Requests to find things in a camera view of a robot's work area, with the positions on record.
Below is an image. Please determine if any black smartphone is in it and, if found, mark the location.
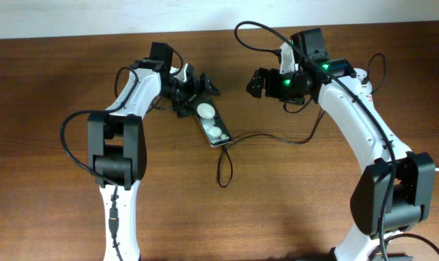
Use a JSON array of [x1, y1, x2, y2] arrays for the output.
[[193, 98, 232, 147]]

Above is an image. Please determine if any black charging cable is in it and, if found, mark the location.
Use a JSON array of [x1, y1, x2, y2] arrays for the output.
[[216, 53, 387, 189]]

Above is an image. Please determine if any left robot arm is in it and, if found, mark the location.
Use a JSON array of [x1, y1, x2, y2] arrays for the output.
[[88, 42, 219, 260]]

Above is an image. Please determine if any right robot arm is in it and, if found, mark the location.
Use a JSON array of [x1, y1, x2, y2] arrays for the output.
[[246, 28, 435, 260]]

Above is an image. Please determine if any white power strip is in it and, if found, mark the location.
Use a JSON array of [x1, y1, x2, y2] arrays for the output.
[[354, 68, 374, 106]]

